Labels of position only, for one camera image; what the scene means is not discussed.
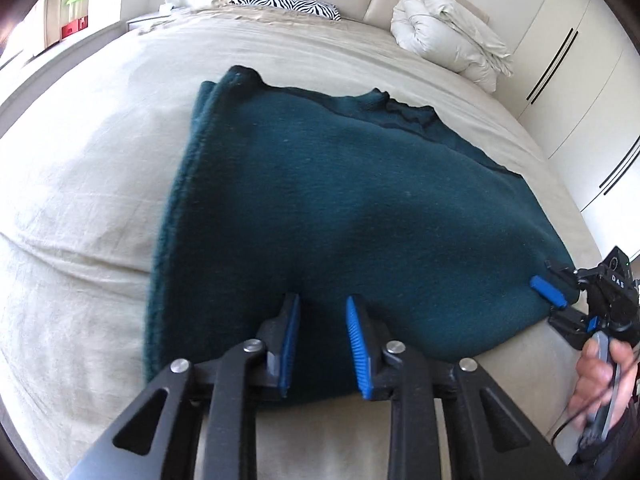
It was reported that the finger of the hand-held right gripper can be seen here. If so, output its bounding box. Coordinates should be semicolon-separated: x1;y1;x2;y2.
547;308;601;350
530;259;586;310

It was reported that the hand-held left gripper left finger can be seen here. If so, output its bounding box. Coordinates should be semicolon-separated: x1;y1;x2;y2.
65;293;301;480

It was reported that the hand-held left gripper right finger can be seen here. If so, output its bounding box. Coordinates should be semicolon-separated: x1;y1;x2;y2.
346;295;577;480

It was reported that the dark green sweater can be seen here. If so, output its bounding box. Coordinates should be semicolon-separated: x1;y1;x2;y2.
144;65;577;402

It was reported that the person's right hand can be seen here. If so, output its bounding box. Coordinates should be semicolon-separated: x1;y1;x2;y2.
571;338;639;417

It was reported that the white wardrobe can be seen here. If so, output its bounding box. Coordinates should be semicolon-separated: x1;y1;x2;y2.
492;0;640;262

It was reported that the beige bed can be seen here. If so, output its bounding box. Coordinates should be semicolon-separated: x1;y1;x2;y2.
0;2;607;480

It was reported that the white folded duvet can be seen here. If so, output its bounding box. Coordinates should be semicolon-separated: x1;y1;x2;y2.
390;0;515;94

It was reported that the zebra print pillow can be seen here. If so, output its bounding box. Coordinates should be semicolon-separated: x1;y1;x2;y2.
228;0;343;22

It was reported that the white nightstand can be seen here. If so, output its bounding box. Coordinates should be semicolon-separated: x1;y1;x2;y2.
126;9;173;32

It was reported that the red box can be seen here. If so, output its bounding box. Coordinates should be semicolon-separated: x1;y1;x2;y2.
59;12;90;39

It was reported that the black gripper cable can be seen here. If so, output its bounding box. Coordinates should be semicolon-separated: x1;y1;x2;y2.
551;406;584;444

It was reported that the black wardrobe handle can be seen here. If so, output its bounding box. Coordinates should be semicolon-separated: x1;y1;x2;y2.
531;31;580;106
602;146;640;196
599;135;640;190
526;29;575;100

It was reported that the white wall shelf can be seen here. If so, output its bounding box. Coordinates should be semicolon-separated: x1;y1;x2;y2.
44;0;127;47

